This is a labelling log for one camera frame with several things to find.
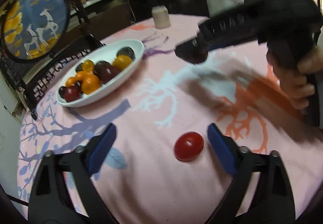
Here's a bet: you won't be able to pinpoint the textured mandarin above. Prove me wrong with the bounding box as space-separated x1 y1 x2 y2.
74 71 93 81

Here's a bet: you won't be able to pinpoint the red cherry tomato bottom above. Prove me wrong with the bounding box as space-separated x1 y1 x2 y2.
174 132 204 162

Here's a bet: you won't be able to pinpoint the large dark red plum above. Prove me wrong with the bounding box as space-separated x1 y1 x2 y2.
93 61 121 84

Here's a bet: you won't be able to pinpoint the person's right hand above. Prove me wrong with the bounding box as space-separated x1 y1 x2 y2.
266 46 322 109

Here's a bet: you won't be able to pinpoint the yellow orange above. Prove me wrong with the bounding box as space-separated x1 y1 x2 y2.
112 55 132 71
81 60 95 72

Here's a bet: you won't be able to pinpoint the pink beverage can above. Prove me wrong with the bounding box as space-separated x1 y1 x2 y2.
152 6 171 29

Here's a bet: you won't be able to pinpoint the deer painting screen stand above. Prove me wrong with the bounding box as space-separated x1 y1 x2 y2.
1 0 103 120

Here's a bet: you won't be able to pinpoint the pink printed tablecloth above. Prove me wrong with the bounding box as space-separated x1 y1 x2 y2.
17 15 322 223

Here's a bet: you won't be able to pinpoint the white oval plate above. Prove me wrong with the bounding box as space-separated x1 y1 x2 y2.
56 39 145 107

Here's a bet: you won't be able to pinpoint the dark cherry with stem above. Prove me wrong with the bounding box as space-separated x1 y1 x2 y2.
74 81 82 90

